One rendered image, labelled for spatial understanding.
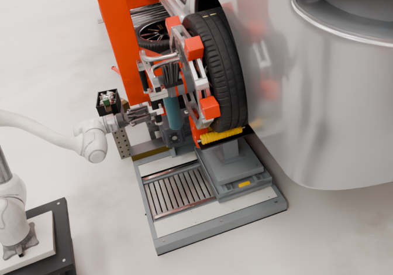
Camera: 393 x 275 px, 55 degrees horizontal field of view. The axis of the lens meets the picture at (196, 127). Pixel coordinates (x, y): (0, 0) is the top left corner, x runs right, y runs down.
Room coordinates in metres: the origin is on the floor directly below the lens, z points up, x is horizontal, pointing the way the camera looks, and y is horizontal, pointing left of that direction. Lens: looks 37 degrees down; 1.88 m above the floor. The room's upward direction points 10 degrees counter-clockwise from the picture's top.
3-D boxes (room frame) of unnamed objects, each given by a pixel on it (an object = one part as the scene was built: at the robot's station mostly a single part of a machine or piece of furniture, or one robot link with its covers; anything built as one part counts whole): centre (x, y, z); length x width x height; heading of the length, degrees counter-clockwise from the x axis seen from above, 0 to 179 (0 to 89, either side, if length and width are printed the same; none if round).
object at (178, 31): (1.80, -0.01, 0.85); 0.54 x 0.07 x 0.54; 11
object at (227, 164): (1.83, -0.18, 0.32); 0.40 x 0.30 x 0.28; 11
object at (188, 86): (1.78, 0.06, 0.85); 0.21 x 0.14 x 0.14; 101
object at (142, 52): (1.87, 0.13, 1.03); 0.19 x 0.18 x 0.11; 101
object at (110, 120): (1.54, 0.41, 0.83); 0.09 x 0.06 x 0.09; 11
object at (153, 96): (1.59, 0.16, 0.93); 0.09 x 0.05 x 0.05; 101
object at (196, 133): (1.80, -0.05, 0.48); 0.16 x 0.12 x 0.17; 101
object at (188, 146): (2.10, 0.04, 0.26); 0.42 x 0.18 x 0.35; 101
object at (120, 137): (2.30, 0.58, 0.21); 0.10 x 0.10 x 0.42; 11
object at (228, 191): (1.83, -0.18, 0.13); 0.50 x 0.36 x 0.10; 11
